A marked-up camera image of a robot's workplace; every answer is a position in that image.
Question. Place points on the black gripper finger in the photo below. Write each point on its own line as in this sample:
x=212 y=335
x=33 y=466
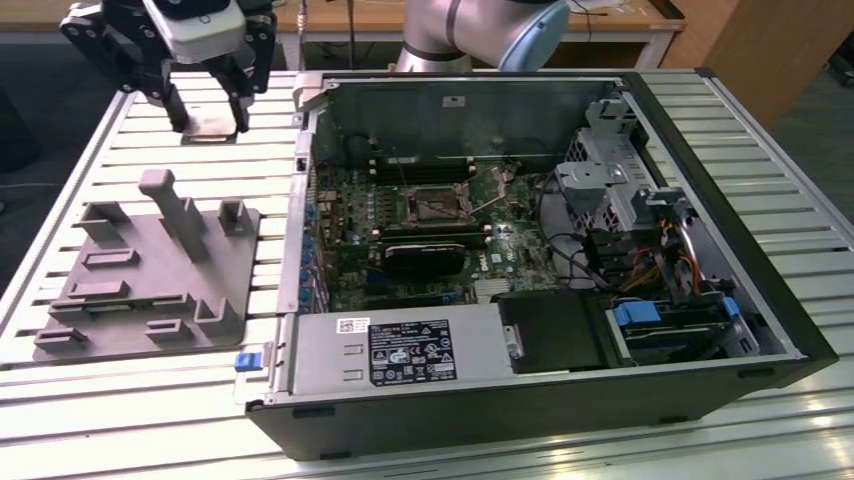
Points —
x=113 y=50
x=260 y=50

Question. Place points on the silver square CPU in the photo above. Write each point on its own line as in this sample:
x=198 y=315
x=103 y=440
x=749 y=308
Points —
x=210 y=127

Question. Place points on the black RAM slot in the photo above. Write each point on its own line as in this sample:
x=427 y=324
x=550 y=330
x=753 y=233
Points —
x=427 y=233
x=420 y=176

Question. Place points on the CPU socket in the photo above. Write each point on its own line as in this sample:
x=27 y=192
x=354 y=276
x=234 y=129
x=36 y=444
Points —
x=434 y=205

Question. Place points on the thin metal locking lever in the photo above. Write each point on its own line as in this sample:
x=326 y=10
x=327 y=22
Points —
x=400 y=170

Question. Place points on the black RAM stick white label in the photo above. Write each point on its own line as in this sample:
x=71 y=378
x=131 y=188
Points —
x=427 y=161

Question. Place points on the grey plastic parts rack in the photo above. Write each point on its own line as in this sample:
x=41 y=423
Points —
x=154 y=280

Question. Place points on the black graphics card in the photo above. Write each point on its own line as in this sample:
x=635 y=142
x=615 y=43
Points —
x=423 y=260

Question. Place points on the green motherboard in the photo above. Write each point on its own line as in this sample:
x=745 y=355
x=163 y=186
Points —
x=514 y=250

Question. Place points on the wooden desk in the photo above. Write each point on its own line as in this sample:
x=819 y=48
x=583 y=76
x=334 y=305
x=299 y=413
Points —
x=627 y=22

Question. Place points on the metal drive cage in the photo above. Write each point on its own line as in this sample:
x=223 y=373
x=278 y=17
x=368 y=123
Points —
x=594 y=175

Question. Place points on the small silver chipset heatsink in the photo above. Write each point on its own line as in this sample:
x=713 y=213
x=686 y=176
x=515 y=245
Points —
x=494 y=290

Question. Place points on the blue case latch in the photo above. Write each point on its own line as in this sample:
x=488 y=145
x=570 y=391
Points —
x=248 y=361

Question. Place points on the grey power supply unit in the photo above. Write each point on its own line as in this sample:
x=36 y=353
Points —
x=320 y=360

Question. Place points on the black drive bay cover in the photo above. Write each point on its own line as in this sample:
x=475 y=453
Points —
x=554 y=330

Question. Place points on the wooden cabinet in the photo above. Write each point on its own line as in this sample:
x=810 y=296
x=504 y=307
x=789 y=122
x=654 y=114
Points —
x=767 y=50

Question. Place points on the hard disk in blue carrier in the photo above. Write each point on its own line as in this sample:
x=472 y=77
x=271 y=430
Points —
x=637 y=315

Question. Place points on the black open PC case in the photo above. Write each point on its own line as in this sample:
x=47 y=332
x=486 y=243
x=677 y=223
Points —
x=467 y=430

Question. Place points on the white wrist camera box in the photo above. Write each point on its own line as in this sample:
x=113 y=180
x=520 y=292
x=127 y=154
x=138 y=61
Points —
x=194 y=27

